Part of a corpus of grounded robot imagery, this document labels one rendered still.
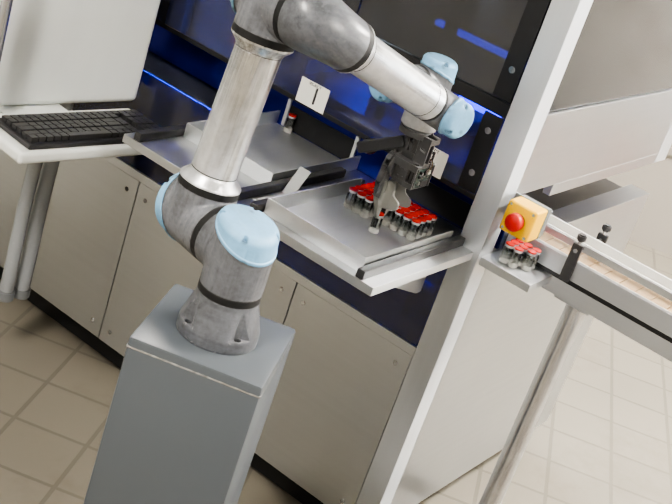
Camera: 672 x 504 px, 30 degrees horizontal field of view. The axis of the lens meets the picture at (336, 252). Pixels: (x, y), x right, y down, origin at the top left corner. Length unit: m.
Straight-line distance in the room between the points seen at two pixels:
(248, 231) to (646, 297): 0.98
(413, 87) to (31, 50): 1.04
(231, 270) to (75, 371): 1.45
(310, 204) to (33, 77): 0.73
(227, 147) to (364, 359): 0.92
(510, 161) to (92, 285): 1.35
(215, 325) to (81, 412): 1.24
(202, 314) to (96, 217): 1.29
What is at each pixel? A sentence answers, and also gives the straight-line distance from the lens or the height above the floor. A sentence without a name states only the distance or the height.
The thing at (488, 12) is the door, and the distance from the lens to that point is 2.70.
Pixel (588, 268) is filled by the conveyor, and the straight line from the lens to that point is 2.77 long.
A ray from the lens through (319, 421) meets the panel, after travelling 3.10.
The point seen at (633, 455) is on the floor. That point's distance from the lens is 4.18.
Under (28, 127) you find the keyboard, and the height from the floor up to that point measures 0.83.
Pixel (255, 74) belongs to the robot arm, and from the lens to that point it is 2.18.
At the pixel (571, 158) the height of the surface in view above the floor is 1.08.
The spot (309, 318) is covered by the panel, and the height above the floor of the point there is 0.51.
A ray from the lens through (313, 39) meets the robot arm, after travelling 2.07.
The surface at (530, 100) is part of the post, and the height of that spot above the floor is 1.24.
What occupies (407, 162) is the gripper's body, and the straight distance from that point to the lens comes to 2.55.
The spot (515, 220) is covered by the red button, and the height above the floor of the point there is 1.00.
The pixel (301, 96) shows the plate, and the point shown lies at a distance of 2.96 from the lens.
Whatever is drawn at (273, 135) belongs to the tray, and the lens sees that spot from 3.02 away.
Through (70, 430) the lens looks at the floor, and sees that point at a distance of 3.32.
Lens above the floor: 1.89
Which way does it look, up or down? 24 degrees down
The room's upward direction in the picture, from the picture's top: 19 degrees clockwise
